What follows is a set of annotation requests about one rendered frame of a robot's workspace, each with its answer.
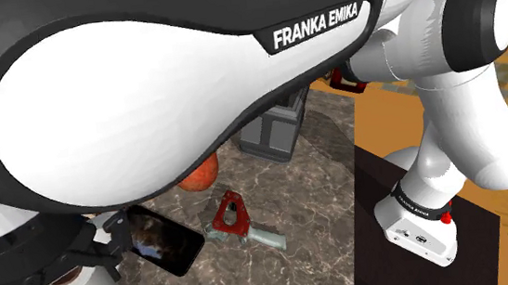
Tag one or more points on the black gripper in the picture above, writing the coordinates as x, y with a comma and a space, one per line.
22, 255

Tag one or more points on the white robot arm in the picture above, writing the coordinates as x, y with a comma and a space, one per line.
96, 104

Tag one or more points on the black smartphone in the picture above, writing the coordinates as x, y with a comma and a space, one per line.
171, 246

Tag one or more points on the red orange apple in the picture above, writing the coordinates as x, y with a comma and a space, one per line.
202, 175

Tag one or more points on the red and grey tape dispenser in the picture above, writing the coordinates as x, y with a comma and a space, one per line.
235, 216

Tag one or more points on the grey box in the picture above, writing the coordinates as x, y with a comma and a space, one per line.
271, 131

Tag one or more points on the red box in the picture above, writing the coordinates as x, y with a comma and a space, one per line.
344, 82

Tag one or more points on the dark robot stand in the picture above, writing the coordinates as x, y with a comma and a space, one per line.
410, 279

